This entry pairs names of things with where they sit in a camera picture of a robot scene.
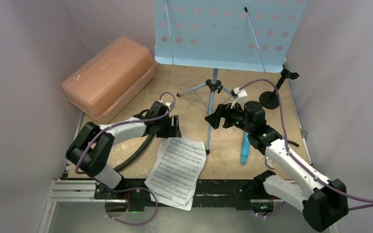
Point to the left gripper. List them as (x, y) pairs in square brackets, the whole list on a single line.
[(172, 131)]

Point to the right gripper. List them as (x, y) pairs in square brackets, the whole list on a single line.
[(223, 113)]

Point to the sheet music top page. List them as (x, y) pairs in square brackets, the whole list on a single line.
[(179, 163)]

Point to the sheet music page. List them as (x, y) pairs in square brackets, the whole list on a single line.
[(177, 201), (179, 163)]

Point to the black microphone desk stand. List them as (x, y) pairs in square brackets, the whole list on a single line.
[(269, 99)]

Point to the blue music stand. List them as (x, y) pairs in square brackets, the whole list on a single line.
[(250, 35)]

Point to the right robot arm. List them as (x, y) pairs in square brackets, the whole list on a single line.
[(316, 196)]

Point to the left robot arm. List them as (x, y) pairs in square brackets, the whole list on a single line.
[(91, 147)]

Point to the blue toy microphone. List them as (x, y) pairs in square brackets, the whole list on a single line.
[(245, 148)]

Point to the red adjustable wrench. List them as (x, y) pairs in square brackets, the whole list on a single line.
[(269, 162)]

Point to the sheet music bottom page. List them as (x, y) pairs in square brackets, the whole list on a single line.
[(177, 201)]

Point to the pink plastic storage box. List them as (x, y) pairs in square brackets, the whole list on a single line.
[(110, 80)]

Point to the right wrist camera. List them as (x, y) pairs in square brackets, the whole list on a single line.
[(239, 95)]

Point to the aluminium mounting rail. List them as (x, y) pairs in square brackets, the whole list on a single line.
[(86, 190)]

